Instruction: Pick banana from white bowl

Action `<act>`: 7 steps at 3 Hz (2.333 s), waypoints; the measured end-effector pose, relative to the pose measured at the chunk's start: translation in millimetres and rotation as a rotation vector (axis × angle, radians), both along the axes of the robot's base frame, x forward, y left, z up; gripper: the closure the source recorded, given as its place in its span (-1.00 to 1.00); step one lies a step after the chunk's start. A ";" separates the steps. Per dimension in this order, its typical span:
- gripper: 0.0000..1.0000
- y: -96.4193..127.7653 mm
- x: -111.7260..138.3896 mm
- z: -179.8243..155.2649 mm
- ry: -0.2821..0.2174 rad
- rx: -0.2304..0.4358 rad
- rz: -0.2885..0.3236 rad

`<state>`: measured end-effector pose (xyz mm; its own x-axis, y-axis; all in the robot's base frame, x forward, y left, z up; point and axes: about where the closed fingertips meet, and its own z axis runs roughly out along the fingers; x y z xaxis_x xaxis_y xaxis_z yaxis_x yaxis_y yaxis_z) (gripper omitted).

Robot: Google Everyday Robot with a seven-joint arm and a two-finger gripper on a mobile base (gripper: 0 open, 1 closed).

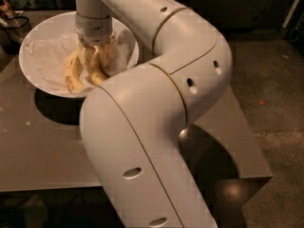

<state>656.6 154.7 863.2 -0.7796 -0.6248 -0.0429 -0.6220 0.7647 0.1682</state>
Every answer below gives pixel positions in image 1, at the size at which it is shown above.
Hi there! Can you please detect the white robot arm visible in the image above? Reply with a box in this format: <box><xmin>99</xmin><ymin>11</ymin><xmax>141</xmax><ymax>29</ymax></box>
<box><xmin>76</xmin><ymin>0</ymin><xmax>232</xmax><ymax>228</ymax></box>

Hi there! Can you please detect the yellow banana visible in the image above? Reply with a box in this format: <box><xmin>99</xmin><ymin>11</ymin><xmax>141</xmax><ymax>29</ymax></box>
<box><xmin>88</xmin><ymin>61</ymin><xmax>107</xmax><ymax>86</ymax></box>
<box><xmin>64</xmin><ymin>50</ymin><xmax>84</xmax><ymax>92</ymax></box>

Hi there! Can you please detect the white paper liner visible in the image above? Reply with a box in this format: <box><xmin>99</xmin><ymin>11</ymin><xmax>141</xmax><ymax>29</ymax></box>
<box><xmin>24</xmin><ymin>28</ymin><xmax>138</xmax><ymax>97</ymax></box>

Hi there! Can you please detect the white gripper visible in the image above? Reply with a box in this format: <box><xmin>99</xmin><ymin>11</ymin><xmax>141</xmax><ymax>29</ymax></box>
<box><xmin>75</xmin><ymin>13</ymin><xmax>117</xmax><ymax>72</ymax></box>

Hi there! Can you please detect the black cable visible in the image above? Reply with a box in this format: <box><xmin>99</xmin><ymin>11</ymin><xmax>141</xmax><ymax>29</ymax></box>
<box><xmin>0</xmin><ymin>10</ymin><xmax>31</xmax><ymax>45</ymax></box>

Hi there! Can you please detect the white bowl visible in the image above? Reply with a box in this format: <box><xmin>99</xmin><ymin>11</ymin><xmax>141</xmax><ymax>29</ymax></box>
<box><xmin>18</xmin><ymin>10</ymin><xmax>141</xmax><ymax>99</ymax></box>

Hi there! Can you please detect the brown object at table corner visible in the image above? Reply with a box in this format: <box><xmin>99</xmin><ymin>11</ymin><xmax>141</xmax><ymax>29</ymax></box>
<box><xmin>0</xmin><ymin>0</ymin><xmax>17</xmax><ymax>27</ymax></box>

